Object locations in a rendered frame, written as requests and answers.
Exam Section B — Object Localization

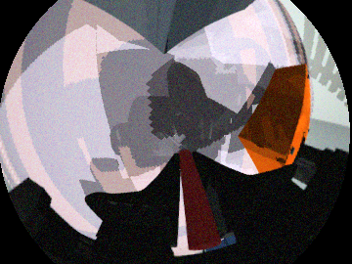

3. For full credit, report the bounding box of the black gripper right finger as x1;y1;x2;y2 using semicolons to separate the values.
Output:
192;151;298;241

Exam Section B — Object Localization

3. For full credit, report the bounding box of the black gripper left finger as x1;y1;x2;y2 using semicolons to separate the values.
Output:
85;154;180;248

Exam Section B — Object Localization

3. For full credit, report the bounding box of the dark red peg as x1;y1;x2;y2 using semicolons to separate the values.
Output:
179;151;222;250

